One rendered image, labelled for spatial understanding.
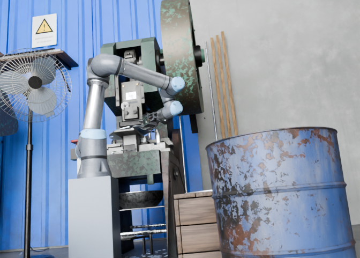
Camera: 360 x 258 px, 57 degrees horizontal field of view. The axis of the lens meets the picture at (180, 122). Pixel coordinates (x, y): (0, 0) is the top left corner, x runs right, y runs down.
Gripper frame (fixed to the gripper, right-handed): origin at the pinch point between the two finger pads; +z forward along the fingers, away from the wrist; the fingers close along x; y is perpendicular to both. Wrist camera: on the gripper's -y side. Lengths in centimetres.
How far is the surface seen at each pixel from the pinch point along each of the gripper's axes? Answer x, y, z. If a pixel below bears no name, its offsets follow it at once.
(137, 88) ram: -31.3, -6.2, 8.3
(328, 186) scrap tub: 61, 39, -118
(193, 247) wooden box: 73, 25, -52
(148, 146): 11.9, -5.2, 3.1
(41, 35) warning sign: -173, -13, 177
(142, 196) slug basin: 42.1, -1.9, 10.7
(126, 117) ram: -11.3, 1.2, 14.8
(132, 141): 7.7, 3.0, 8.5
